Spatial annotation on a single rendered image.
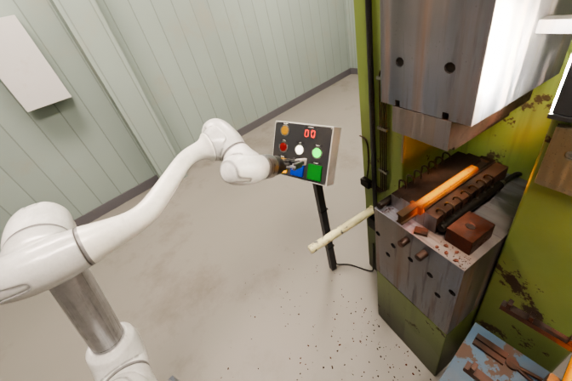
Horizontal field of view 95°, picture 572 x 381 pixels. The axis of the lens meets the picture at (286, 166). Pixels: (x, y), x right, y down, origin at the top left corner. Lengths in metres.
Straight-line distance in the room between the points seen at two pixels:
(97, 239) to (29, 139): 2.85
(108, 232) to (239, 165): 0.37
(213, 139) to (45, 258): 0.50
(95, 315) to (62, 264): 0.38
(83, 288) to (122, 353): 0.31
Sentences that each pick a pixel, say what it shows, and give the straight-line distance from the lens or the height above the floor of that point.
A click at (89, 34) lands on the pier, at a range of 3.26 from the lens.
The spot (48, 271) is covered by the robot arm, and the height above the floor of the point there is 1.37.
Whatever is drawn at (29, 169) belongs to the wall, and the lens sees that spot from 3.65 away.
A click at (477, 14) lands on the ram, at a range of 0.75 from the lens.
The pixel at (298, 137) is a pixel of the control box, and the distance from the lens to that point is 1.30.
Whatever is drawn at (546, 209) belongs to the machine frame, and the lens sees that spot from 1.03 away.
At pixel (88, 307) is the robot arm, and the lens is 1.08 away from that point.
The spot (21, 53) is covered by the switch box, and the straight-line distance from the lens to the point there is 3.28.
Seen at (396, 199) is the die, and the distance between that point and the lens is 1.15.
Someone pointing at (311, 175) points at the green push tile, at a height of 1.00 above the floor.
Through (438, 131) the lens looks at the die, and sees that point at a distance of 0.87.
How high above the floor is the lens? 1.75
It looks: 34 degrees down
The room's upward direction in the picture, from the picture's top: 15 degrees counter-clockwise
